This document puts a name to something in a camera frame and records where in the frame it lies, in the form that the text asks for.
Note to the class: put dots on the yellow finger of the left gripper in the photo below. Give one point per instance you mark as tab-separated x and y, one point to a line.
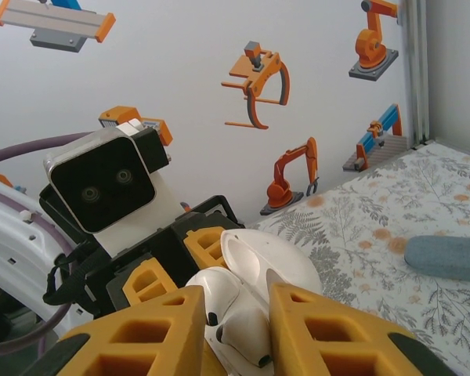
150	286
209	244

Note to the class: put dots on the white earbud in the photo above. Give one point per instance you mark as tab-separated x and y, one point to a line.
243	337

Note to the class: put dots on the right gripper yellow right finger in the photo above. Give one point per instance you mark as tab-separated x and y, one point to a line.
337	344

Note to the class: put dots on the blue-grey glasses case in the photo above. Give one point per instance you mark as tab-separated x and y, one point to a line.
446	256

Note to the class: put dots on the aluminium corner post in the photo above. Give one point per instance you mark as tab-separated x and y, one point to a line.
417	78

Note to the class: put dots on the orange claw gripper wall sticker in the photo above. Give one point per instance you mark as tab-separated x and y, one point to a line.
266	74

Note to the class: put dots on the white earbud charging case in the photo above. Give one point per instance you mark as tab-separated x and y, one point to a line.
282	258

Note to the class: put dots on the blue gantry wall sticker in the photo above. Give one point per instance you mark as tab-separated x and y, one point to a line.
389	117

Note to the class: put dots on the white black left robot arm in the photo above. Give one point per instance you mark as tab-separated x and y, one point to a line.
8	243

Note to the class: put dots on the grey orange rail wall sticker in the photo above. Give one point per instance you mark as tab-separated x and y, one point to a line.
55	19

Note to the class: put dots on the floral patterned table mat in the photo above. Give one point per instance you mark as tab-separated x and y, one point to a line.
376	219

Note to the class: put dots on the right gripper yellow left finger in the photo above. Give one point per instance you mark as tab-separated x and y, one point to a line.
141	344

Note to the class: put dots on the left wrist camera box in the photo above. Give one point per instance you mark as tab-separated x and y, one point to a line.
102	188

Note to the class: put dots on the orange box machine wall sticker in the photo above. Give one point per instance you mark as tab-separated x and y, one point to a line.
119	113

